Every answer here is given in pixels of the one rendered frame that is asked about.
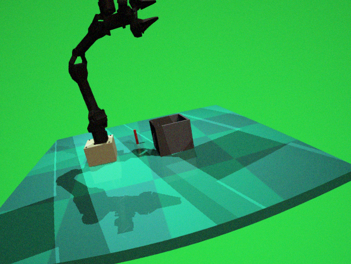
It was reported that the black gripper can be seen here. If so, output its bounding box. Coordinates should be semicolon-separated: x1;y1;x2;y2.
115;0;159;37

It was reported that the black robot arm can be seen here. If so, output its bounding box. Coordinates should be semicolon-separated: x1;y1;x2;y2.
68;0;129;145

